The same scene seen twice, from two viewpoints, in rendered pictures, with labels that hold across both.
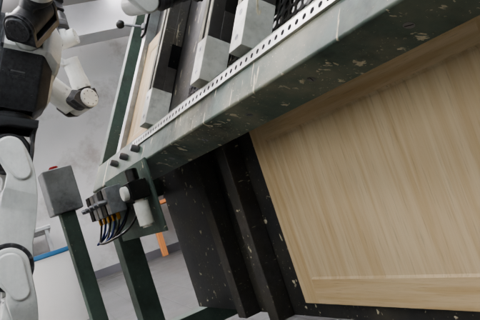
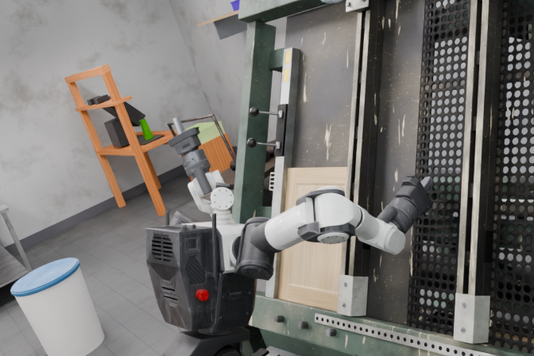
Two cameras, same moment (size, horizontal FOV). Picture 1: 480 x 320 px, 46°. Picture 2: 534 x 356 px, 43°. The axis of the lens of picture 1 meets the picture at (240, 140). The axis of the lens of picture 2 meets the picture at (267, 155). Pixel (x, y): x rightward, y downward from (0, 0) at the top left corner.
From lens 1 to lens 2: 1.44 m
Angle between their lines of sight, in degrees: 18
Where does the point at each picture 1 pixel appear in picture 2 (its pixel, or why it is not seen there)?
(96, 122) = (21, 51)
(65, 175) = not seen: hidden behind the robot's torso
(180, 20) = (368, 192)
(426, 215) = not seen: outside the picture
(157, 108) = (358, 297)
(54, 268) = (65, 294)
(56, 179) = not seen: hidden behind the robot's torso
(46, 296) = (60, 325)
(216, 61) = (482, 319)
